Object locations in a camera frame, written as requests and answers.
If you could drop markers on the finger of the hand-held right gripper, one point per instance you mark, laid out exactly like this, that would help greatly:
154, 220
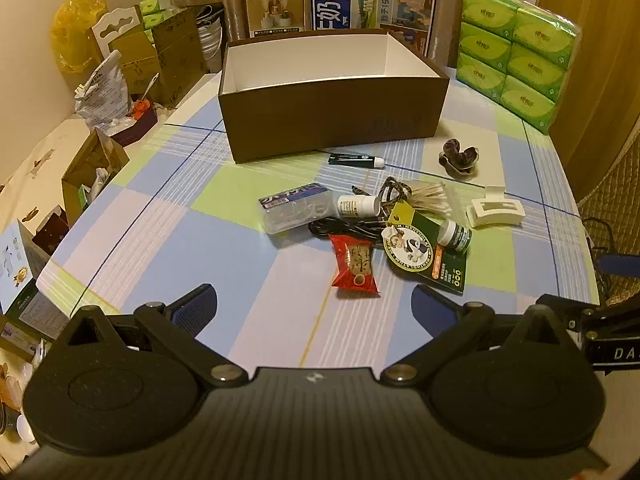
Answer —
565, 310
621, 264

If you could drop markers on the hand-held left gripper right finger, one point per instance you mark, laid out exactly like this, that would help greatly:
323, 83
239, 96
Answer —
434, 310

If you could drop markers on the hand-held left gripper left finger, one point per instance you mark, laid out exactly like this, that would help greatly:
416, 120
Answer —
192, 307

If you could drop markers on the bag of cotton swabs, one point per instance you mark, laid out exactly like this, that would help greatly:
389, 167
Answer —
430, 199

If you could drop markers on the brown velvet scrunchie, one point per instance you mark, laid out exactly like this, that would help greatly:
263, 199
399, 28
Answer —
457, 157

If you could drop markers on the black tube with white cap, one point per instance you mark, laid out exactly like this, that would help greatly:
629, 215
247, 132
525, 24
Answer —
352, 160

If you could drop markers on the checked cloth desktop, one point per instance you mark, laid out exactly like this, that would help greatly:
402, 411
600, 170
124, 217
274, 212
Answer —
230, 260

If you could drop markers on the green card with dog sticker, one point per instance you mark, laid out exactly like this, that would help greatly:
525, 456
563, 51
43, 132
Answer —
425, 260

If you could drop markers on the wicker chair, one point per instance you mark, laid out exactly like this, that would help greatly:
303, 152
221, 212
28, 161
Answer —
615, 195

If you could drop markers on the small green and white bottle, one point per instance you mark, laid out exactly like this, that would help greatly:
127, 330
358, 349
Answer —
456, 235

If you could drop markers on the red snack packet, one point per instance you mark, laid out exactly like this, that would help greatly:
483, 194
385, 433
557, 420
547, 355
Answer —
355, 262

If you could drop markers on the white hair claw clip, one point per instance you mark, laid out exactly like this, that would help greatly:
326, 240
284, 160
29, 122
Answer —
495, 210

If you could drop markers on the white pill bottle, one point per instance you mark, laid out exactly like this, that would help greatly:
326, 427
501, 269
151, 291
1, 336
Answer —
357, 206

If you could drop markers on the clear plastic box blue label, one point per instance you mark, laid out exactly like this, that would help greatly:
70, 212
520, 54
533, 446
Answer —
295, 207

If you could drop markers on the green printed box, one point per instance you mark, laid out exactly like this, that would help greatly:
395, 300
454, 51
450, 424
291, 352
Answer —
35, 315

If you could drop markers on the small dark brown box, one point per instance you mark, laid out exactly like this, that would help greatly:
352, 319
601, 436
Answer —
50, 235

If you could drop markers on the brown paper bag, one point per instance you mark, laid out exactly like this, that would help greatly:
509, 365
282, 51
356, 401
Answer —
90, 175

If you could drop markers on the light blue printed card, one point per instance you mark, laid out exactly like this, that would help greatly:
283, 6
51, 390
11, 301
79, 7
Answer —
17, 265

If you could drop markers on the dark purple box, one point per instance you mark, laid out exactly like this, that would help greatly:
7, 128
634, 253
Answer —
135, 127

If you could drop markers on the crumpled white printed bag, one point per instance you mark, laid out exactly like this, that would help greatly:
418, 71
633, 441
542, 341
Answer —
102, 92

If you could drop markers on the pack of green tissue packets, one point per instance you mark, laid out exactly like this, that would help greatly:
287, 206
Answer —
515, 50

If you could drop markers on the brown corrugated cardboard box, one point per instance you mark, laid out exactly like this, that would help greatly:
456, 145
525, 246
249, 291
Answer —
170, 60

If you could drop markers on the white scalloped cardboard box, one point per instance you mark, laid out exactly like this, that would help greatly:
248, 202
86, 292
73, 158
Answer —
117, 25

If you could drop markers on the green tissue box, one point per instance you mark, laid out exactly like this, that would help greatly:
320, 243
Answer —
155, 10

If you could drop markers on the yellow plastic bag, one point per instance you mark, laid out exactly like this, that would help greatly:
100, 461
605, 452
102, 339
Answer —
75, 30

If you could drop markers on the blue milk carton box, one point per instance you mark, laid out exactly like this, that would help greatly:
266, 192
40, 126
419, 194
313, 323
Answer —
375, 10

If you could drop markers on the small white figurine box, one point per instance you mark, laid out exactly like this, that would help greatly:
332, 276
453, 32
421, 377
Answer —
275, 10

